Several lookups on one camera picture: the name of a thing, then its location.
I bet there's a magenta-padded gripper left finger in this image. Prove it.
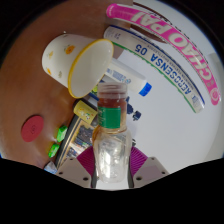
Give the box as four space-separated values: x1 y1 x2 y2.
54 145 98 189

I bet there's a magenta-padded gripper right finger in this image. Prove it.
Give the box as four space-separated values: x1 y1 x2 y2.
128 145 170 189

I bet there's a clear bottle with green label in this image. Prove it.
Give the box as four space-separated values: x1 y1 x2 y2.
91 81 134 184

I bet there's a blue tissue pack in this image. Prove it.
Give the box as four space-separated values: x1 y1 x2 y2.
43 161 58 174

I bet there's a framed group photo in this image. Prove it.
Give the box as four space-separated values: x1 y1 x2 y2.
54 116 96 169

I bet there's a flat round red coaster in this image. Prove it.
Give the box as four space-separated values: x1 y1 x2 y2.
20 115 45 143

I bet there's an amber pump bottle yellow label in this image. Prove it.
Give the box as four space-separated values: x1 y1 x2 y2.
73 99 98 125

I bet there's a white lotion bottle blue cap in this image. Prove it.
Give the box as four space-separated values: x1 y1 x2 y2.
103 58 153 97

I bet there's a white and green shuttlecock tube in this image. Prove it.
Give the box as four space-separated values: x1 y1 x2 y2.
103 25 205 114

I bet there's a white mug with yellow rim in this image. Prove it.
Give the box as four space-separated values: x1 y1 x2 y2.
41 33 115 99

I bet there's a pink shuttlecock tube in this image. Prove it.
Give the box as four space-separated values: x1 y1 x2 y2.
105 3 222 106

